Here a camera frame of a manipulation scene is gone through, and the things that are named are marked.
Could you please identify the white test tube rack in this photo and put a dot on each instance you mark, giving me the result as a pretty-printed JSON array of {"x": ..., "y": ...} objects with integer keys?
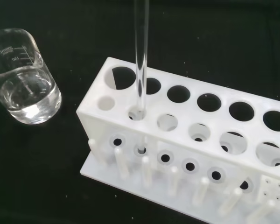
[{"x": 224, "y": 140}]

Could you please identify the black bench cloth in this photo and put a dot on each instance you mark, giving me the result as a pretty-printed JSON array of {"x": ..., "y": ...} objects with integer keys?
[{"x": 200, "y": 30}]

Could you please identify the small clear glass beaker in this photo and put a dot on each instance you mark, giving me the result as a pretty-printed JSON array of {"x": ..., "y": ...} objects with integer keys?
[{"x": 25, "y": 93}]

